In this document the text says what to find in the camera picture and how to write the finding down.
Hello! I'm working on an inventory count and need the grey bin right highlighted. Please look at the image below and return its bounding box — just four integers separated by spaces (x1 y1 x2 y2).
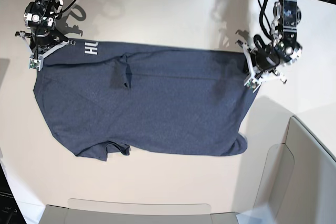
252 117 335 223

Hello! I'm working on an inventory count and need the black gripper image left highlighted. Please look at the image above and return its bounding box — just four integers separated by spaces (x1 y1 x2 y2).
15 30 76 59

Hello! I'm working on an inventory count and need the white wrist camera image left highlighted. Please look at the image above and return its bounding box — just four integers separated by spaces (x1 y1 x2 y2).
29 56 44 71

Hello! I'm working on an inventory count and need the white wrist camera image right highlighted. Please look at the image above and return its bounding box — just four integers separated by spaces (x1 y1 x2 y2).
244 78 261 93

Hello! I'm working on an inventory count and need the dark blue t-shirt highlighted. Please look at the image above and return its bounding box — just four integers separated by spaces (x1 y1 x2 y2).
34 40 256 161

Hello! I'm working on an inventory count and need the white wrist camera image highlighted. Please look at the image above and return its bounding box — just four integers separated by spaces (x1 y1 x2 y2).
244 78 261 93
29 56 44 71

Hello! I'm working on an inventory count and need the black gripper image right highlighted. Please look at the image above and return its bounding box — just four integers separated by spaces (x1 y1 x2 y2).
237 40 287 84

